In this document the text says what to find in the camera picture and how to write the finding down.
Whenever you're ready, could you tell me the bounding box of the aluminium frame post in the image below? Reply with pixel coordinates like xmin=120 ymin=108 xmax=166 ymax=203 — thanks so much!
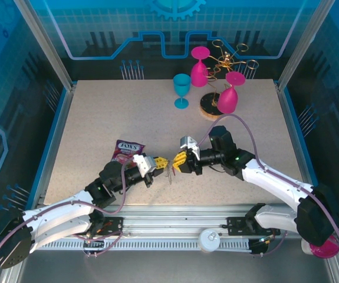
xmin=277 ymin=0 xmax=328 ymax=91
xmin=12 ymin=0 xmax=77 ymax=90

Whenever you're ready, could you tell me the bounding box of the aluminium side rail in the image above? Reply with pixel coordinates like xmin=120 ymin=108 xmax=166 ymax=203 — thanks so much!
xmin=30 ymin=84 xmax=77 ymax=213
xmin=274 ymin=82 xmax=321 ymax=213

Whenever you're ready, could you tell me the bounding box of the gold wire glass rack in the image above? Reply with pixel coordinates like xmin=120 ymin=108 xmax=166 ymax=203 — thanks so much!
xmin=199 ymin=39 xmax=260 ymax=120

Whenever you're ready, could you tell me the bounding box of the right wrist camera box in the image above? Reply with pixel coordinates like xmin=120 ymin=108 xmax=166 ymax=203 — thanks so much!
xmin=179 ymin=135 xmax=201 ymax=162

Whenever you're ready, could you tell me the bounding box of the blue plastic goblet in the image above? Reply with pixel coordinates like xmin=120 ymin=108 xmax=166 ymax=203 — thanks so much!
xmin=173 ymin=73 xmax=192 ymax=110

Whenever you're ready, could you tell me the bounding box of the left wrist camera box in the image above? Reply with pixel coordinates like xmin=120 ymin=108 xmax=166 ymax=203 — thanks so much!
xmin=133 ymin=153 xmax=157 ymax=178

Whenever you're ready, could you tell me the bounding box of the white slotted cable duct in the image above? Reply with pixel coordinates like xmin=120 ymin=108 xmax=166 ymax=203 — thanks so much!
xmin=36 ymin=239 xmax=253 ymax=251

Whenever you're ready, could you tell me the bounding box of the grey metal keyring holder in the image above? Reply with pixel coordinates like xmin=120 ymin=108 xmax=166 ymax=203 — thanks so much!
xmin=164 ymin=164 xmax=177 ymax=186

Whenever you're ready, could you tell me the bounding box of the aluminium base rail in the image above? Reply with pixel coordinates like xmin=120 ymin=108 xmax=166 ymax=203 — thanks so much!
xmin=18 ymin=204 xmax=335 ymax=240

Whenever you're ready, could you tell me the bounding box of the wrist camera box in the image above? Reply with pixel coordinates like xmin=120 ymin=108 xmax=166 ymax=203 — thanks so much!
xmin=179 ymin=135 xmax=201 ymax=162
xmin=133 ymin=153 xmax=157 ymax=178

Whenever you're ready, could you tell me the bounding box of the purple candy bag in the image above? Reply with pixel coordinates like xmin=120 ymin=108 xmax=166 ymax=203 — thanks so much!
xmin=110 ymin=139 xmax=146 ymax=163

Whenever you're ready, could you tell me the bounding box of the pink lidded white cup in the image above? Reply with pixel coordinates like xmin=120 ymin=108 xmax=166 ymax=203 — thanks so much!
xmin=301 ymin=235 xmax=339 ymax=260

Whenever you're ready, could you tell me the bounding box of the white round knob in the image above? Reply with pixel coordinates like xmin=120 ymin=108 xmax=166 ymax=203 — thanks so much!
xmin=198 ymin=229 xmax=221 ymax=254

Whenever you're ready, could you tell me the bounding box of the pink plastic goblet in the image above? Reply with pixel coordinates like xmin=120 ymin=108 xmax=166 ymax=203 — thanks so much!
xmin=190 ymin=46 xmax=211 ymax=88
xmin=216 ymin=72 xmax=246 ymax=114

